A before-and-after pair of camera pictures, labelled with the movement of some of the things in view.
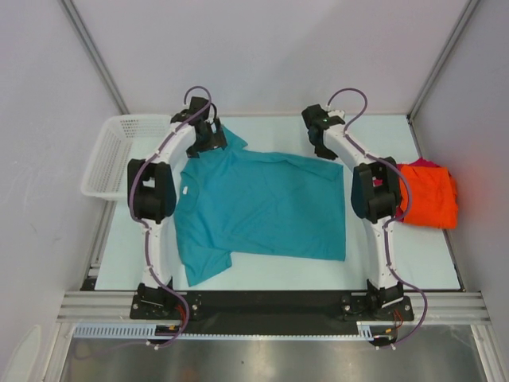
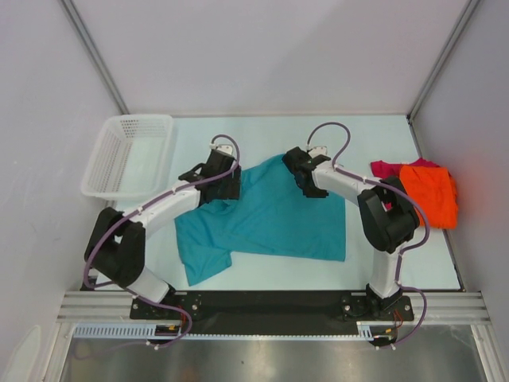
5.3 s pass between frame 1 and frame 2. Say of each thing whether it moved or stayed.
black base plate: stayed
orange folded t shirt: stayed
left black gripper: moved
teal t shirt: stayed
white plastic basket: stayed
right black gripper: moved
